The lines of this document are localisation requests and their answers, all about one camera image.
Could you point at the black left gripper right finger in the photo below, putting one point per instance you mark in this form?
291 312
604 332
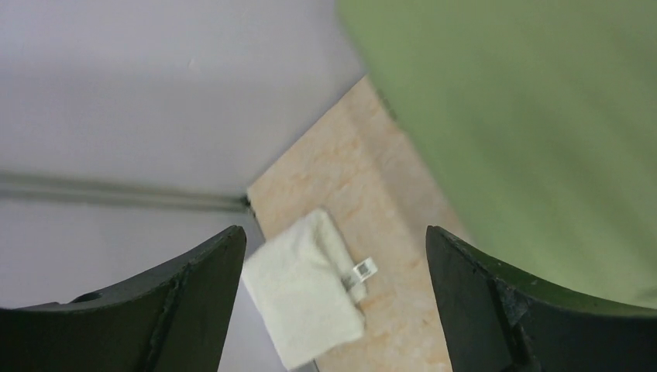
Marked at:
497 317

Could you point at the green suitcase blue lining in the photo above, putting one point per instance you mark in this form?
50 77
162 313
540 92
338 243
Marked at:
538 121

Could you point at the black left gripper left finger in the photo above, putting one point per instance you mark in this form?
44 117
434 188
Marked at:
172 317

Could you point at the white folded towel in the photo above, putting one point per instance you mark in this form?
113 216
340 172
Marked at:
307 288

